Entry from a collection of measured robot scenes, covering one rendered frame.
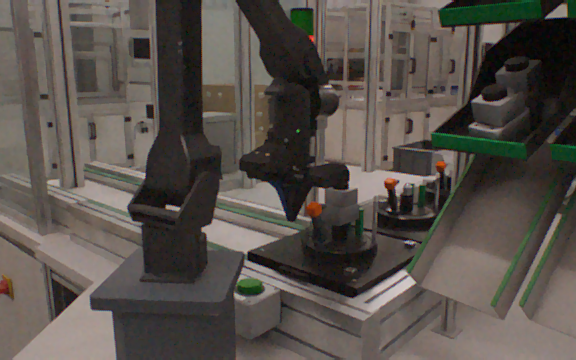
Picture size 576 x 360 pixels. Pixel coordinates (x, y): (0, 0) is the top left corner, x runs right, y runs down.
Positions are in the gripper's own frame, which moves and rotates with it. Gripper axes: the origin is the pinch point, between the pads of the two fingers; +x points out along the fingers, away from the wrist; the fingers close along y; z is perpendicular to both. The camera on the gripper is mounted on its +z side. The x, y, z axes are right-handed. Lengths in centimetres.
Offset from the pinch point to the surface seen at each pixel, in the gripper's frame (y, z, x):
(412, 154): -83, -195, 30
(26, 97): -81, 9, -13
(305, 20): -17.6, -23.8, -29.7
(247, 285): -0.8, 9.2, 11.7
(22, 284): -94, 13, 41
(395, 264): 11.4, -13.7, 12.0
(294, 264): -1.3, -2.2, 12.0
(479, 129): 26.7, -5.6, -13.1
